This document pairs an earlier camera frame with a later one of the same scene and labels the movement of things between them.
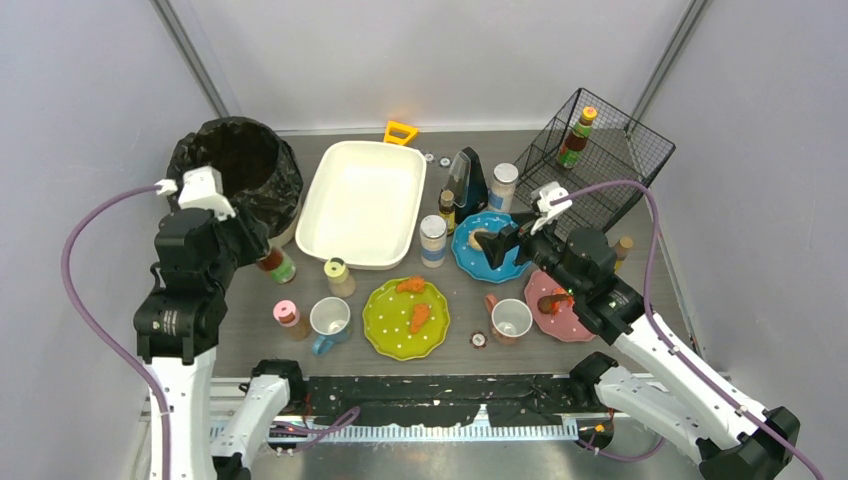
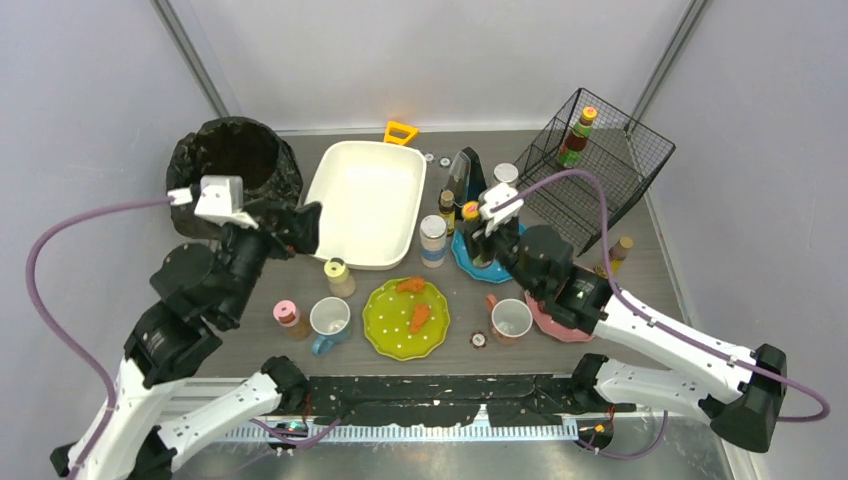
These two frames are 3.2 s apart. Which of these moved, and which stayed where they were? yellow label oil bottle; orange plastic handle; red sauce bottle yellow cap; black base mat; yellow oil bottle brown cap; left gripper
Moved: left gripper; red sauce bottle yellow cap
Stayed: yellow oil bottle brown cap; yellow label oil bottle; black base mat; orange plastic handle
